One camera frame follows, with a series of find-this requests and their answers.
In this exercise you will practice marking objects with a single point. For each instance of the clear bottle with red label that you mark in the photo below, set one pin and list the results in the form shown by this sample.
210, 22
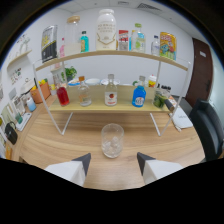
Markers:
111, 96

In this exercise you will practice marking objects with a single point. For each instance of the green mug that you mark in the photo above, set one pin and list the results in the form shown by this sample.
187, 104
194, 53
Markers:
136, 83

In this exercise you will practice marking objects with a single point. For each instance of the brown door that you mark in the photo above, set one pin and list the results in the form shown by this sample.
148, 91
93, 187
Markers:
201, 71

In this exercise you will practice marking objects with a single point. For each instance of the green potted plant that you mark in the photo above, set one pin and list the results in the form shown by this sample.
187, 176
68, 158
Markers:
71, 72

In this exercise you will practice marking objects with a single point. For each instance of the small pink bottle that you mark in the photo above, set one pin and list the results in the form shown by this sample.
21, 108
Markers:
62, 50

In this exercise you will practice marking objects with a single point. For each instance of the clear glass with ice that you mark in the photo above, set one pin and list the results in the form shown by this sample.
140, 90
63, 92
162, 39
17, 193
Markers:
112, 143

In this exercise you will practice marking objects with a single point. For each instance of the white notebook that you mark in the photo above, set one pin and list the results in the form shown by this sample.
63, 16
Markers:
181, 118

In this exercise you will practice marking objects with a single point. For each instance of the black kettle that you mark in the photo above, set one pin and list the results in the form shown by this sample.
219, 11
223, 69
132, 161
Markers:
11, 134

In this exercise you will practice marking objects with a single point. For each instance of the small teal bottle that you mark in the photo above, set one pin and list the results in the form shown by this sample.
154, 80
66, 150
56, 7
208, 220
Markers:
84, 43

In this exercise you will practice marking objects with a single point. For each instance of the black chair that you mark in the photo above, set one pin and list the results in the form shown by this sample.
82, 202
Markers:
208, 130

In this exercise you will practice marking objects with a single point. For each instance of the glass jar with cork lid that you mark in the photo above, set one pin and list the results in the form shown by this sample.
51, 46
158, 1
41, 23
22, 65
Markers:
72, 40

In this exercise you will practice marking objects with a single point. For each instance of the plastic cup with lime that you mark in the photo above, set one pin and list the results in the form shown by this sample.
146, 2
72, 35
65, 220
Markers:
160, 99

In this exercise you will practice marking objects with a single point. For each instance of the white bottle with blue base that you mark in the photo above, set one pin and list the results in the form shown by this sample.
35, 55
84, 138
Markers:
31, 105

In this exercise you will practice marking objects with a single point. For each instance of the yellow printed can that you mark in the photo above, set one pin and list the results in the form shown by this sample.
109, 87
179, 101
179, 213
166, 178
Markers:
168, 46

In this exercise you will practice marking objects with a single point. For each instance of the white scale with green cup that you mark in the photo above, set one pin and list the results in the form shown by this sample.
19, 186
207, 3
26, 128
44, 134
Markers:
24, 121

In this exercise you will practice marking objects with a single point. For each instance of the wooden wall shelf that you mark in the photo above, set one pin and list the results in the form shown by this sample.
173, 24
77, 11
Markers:
20, 58

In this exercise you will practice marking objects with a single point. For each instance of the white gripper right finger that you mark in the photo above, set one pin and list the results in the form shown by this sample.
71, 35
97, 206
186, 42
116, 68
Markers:
156, 168

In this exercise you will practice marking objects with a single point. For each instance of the white bowl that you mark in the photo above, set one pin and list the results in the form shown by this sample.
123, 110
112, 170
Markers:
92, 81

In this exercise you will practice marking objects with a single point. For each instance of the clear bottle with green cap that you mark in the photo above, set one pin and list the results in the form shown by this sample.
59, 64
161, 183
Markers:
140, 41

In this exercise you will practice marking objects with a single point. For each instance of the clear bottle with orange cap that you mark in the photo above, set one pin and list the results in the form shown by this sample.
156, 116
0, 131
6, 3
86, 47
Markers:
84, 96

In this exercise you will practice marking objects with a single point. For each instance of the ceiling air vent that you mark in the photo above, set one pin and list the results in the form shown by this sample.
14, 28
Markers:
148, 6

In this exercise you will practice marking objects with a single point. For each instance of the small clear bottle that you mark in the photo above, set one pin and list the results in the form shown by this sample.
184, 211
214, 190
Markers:
155, 46

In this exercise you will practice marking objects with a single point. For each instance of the white-framed wooden two-tier rack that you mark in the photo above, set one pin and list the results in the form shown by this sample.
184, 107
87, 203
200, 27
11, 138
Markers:
110, 106

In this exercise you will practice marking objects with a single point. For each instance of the small light blue bottle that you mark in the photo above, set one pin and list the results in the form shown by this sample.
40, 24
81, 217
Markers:
132, 41

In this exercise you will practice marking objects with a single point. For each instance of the large white plastic bottle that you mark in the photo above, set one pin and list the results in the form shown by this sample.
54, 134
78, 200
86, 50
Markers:
106, 31

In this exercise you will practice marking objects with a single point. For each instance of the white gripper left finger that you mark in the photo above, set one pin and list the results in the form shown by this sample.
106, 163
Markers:
71, 170

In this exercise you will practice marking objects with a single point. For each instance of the blue liquid bottle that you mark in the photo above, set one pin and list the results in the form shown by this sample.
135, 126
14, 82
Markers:
139, 96

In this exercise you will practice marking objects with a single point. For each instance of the red liquid bottle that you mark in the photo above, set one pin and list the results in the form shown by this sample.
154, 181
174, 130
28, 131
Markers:
62, 96

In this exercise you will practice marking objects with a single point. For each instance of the orange basket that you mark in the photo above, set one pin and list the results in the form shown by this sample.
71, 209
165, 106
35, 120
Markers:
41, 93

